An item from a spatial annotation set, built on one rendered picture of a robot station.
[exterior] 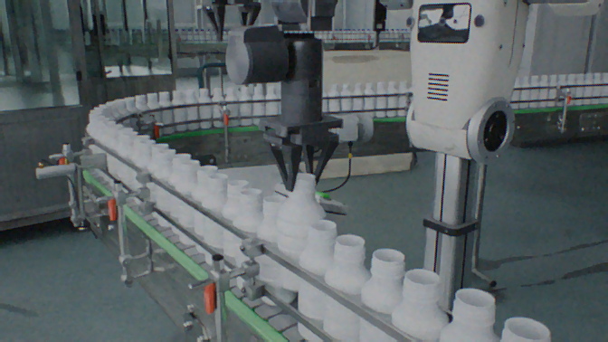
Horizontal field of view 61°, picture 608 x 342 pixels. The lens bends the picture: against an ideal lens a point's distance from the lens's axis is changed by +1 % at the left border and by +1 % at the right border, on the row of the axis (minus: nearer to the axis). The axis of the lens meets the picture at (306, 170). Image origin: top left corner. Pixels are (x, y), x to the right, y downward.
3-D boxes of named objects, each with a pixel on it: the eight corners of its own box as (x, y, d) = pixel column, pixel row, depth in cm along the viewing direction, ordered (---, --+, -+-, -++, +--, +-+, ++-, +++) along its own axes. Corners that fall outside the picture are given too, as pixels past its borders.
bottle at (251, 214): (230, 286, 85) (224, 192, 81) (258, 274, 89) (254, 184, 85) (251, 299, 81) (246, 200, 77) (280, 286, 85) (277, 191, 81)
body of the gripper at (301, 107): (345, 132, 70) (346, 78, 68) (283, 141, 64) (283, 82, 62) (316, 125, 75) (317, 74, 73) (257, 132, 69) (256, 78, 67)
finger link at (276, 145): (332, 191, 71) (334, 125, 68) (289, 201, 67) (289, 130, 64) (303, 179, 76) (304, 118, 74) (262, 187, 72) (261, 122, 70)
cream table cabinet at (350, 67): (384, 156, 578) (389, 50, 546) (412, 170, 521) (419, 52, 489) (291, 164, 544) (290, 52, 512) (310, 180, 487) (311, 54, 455)
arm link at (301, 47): (332, 33, 66) (307, 32, 70) (289, 33, 62) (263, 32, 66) (331, 87, 67) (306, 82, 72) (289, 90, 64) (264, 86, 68)
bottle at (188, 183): (175, 246, 101) (169, 166, 96) (185, 234, 106) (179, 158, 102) (205, 247, 100) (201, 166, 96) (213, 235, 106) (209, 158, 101)
